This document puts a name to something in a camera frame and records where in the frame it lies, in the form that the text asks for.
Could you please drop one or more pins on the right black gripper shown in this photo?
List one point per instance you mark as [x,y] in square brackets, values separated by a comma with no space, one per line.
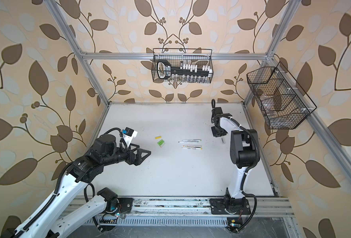
[215,133]

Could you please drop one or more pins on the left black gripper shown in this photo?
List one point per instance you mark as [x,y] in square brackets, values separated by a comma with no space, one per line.
[137,160]

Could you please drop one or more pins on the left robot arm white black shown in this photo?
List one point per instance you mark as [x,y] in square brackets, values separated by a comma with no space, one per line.
[46,222]

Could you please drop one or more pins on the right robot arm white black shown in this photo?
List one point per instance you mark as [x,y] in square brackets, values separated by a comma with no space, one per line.
[244,153]

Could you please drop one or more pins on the black tool in basket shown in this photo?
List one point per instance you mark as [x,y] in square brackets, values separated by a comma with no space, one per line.
[166,70]

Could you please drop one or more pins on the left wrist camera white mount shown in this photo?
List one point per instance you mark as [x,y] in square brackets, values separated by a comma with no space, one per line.
[129,134]

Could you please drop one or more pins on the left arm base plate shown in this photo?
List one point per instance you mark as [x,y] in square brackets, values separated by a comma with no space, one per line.
[123,205]

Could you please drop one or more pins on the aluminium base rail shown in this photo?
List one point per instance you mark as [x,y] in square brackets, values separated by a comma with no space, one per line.
[268,207]

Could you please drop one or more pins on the right black wire basket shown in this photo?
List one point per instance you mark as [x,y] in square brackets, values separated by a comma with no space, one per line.
[282,100]

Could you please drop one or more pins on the black wire basket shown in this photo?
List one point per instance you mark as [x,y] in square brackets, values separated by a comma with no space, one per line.
[198,56]
[282,100]

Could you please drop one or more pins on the back black wire basket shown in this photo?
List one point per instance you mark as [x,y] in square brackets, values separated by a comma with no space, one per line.
[198,56]

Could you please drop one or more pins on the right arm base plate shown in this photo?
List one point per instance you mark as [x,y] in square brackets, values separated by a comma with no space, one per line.
[233,207]

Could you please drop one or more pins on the aluminium frame right post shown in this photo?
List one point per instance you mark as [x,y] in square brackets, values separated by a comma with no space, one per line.
[268,59]

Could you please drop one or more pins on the aluminium frame post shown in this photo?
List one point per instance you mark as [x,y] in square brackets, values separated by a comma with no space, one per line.
[268,59]
[71,40]

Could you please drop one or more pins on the aluminium frame left post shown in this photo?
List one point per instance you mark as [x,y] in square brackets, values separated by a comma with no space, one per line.
[71,40]

